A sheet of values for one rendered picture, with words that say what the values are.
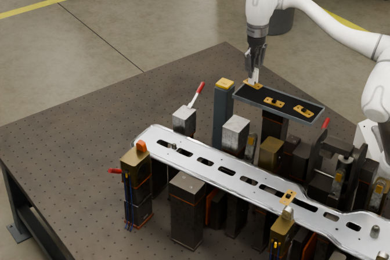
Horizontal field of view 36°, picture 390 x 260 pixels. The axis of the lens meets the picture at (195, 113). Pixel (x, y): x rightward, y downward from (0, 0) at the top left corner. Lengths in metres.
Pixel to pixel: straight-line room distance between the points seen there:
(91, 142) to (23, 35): 2.63
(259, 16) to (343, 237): 0.88
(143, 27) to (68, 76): 0.99
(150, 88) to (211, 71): 0.40
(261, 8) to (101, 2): 3.78
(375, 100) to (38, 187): 1.56
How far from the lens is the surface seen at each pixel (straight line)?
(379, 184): 2.32
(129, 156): 2.39
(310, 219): 2.26
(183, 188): 2.29
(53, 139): 3.10
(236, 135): 2.44
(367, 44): 2.26
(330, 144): 2.30
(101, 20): 5.66
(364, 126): 2.85
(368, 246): 2.23
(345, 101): 4.67
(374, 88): 2.15
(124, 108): 3.26
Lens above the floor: 2.62
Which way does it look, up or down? 37 degrees down
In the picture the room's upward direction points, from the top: 1 degrees clockwise
